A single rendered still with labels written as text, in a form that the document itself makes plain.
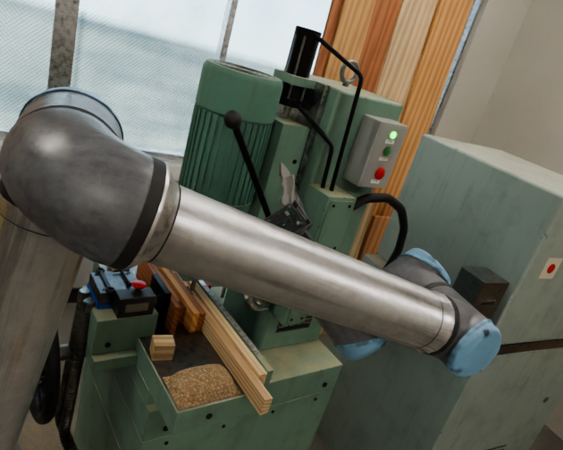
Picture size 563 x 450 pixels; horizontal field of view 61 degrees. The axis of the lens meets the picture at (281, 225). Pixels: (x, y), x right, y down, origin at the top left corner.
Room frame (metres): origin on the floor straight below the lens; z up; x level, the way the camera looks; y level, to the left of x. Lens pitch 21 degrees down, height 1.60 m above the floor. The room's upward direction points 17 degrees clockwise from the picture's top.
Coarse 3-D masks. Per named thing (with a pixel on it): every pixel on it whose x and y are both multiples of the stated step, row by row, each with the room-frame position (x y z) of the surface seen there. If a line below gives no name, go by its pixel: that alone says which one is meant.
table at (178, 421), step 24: (96, 264) 1.14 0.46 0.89; (192, 336) 0.94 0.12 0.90; (96, 360) 0.81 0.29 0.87; (120, 360) 0.83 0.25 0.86; (144, 360) 0.83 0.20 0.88; (168, 360) 0.83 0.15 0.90; (192, 360) 0.86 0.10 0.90; (216, 360) 0.88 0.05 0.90; (168, 408) 0.73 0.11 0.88; (192, 408) 0.72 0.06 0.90; (216, 408) 0.76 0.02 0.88; (240, 408) 0.80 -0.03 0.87
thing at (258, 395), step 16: (176, 272) 1.13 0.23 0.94; (208, 320) 0.96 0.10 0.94; (208, 336) 0.94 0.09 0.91; (224, 336) 0.92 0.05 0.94; (224, 352) 0.88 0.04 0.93; (240, 368) 0.83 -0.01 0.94; (240, 384) 0.82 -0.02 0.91; (256, 384) 0.79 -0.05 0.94; (256, 400) 0.77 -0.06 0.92; (272, 400) 0.77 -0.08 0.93
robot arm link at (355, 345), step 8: (320, 320) 0.71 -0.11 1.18; (328, 328) 0.70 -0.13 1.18; (336, 328) 0.69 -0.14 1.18; (344, 328) 0.68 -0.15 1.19; (328, 336) 0.71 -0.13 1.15; (336, 336) 0.69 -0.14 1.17; (344, 336) 0.68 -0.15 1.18; (352, 336) 0.68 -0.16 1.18; (360, 336) 0.68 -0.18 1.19; (368, 336) 0.68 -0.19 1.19; (336, 344) 0.69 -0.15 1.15; (344, 344) 0.68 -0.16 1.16; (352, 344) 0.67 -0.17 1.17; (360, 344) 0.67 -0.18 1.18; (368, 344) 0.67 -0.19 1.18; (376, 344) 0.68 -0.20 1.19; (384, 344) 0.68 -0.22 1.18; (344, 352) 0.68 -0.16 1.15; (352, 352) 0.67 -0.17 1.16; (360, 352) 0.67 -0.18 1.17; (368, 352) 0.67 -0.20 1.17; (352, 360) 0.68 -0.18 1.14
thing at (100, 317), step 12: (96, 312) 0.84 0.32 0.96; (108, 312) 0.85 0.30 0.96; (156, 312) 0.90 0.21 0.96; (96, 324) 0.82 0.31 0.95; (108, 324) 0.83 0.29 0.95; (120, 324) 0.85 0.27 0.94; (132, 324) 0.86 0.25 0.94; (144, 324) 0.88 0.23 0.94; (96, 336) 0.82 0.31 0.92; (108, 336) 0.83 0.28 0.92; (120, 336) 0.85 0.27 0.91; (132, 336) 0.87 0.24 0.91; (144, 336) 0.88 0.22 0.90; (96, 348) 0.82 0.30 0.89; (108, 348) 0.84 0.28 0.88; (120, 348) 0.85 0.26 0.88
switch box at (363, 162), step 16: (368, 128) 1.12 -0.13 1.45; (384, 128) 1.11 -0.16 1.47; (400, 128) 1.14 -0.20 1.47; (368, 144) 1.11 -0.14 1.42; (384, 144) 1.12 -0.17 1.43; (400, 144) 1.16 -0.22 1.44; (352, 160) 1.13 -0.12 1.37; (368, 160) 1.10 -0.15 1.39; (352, 176) 1.12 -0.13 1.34; (368, 176) 1.11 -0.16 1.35; (384, 176) 1.15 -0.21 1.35
